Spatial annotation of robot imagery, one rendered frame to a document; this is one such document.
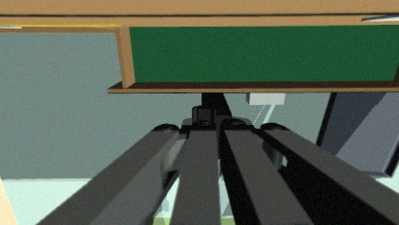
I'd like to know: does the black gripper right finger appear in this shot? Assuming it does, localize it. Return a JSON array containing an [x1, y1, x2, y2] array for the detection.
[[213, 92, 399, 225]]

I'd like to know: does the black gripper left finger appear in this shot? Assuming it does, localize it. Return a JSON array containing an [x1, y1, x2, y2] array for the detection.
[[35, 92, 221, 225]]

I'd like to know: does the brown wooden chest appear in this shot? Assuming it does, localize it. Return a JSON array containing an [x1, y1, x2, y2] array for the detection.
[[0, 0, 399, 105]]

